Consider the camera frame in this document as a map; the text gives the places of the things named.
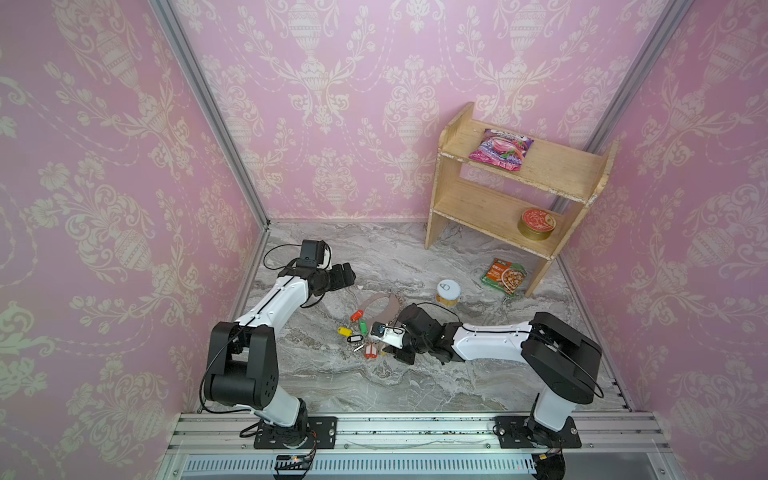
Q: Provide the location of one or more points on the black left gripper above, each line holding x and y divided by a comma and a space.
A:
339, 281

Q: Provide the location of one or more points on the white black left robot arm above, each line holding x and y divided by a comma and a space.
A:
242, 369

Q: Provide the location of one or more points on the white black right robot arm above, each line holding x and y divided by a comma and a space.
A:
565, 360

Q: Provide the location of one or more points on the green orange food packet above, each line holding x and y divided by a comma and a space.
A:
505, 276

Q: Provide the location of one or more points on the red round tin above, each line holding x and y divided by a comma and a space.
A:
536, 224

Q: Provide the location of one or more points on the pink snack packet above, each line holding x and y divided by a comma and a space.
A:
502, 149

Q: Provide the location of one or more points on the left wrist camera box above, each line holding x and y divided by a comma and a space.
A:
314, 254

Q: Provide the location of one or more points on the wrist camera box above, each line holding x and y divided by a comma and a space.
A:
413, 318
314, 254

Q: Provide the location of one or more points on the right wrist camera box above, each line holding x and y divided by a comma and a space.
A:
413, 318

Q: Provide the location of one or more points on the aluminium front rail base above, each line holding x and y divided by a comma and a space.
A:
433, 445

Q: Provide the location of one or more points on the aluminium corner frame post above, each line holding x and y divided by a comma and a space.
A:
194, 74

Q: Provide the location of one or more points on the right aluminium corner post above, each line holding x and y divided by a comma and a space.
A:
661, 32

